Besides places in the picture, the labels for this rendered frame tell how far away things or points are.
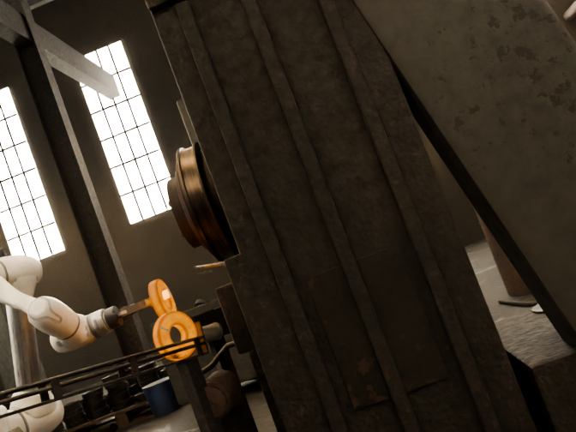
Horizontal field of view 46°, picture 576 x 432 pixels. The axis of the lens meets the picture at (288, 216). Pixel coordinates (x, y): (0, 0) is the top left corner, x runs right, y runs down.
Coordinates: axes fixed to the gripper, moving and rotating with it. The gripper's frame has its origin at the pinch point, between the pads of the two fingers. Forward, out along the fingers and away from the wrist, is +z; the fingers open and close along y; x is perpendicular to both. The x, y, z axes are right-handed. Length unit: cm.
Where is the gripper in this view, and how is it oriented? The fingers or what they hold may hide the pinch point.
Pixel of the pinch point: (160, 297)
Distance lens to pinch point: 238.7
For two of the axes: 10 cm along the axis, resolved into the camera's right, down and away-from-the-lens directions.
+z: 9.1, -4.0, -0.8
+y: -1.0, -0.3, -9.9
